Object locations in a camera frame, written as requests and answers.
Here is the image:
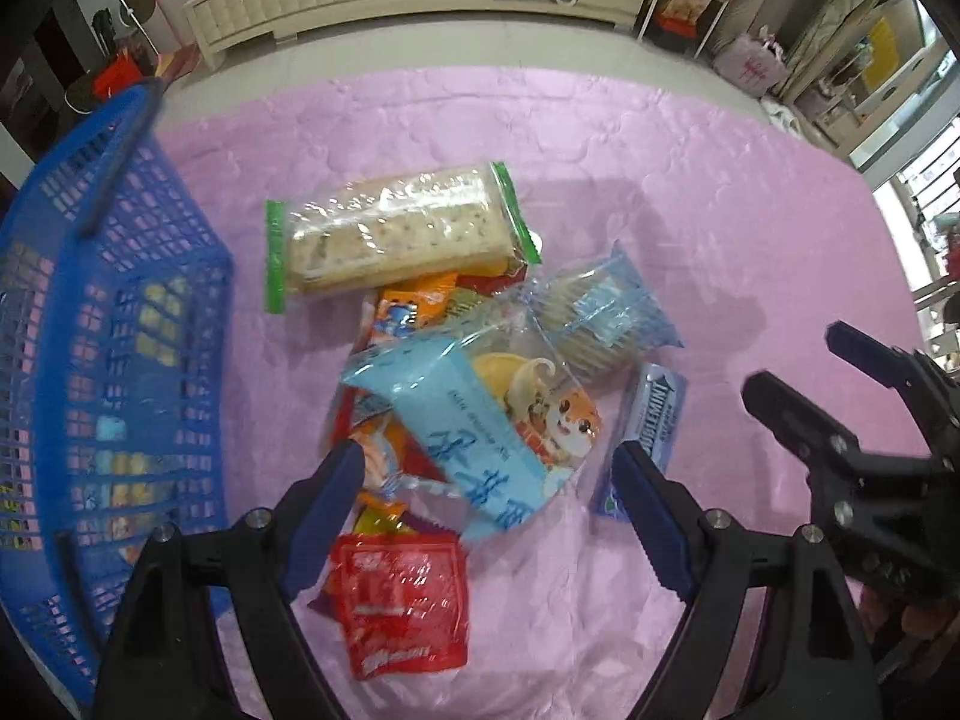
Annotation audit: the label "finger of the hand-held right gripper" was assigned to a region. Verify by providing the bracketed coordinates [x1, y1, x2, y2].
[741, 371, 861, 485]
[825, 321, 931, 385]

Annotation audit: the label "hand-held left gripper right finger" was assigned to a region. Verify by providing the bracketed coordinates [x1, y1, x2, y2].
[611, 441, 882, 720]

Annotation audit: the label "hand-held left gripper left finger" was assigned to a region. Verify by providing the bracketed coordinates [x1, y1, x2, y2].
[90, 439, 368, 720]

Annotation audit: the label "yellow red snack strip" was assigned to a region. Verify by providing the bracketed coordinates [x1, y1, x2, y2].
[352, 491, 451, 541]

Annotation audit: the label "blue white narrow packet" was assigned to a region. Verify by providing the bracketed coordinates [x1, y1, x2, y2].
[592, 361, 687, 522]

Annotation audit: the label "small red snack packet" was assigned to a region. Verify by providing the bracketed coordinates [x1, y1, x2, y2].
[311, 529, 470, 680]

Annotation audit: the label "light blue cartoon snack packet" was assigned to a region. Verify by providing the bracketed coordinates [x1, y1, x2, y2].
[341, 292, 605, 541]

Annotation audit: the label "clear blue wafer packet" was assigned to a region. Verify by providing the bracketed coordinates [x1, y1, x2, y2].
[517, 240, 685, 383]

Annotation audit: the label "blue plastic basket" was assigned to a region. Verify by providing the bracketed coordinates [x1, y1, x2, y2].
[0, 82, 237, 706]

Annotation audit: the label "person's right hand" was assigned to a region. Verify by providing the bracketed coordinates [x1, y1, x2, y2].
[862, 586, 960, 662]

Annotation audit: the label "long orange snack packet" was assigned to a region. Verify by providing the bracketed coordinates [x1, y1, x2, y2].
[352, 270, 462, 503]

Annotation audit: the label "yellow snack packet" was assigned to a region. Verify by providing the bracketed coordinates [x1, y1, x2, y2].
[442, 286, 496, 323]

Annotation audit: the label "white slippers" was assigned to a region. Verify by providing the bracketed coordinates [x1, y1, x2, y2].
[763, 96, 809, 137]

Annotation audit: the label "large red snack packet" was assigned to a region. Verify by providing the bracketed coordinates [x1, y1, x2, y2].
[326, 255, 530, 541]

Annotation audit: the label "green-edged cracker packet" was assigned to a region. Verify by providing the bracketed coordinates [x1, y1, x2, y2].
[264, 160, 543, 316]

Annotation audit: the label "pink bag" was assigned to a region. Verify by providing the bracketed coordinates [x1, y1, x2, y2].
[712, 30, 790, 96]

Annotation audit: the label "pink blanket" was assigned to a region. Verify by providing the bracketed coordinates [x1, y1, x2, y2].
[154, 67, 946, 720]

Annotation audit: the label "red bag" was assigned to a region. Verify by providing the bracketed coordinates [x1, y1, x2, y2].
[94, 52, 148, 100]

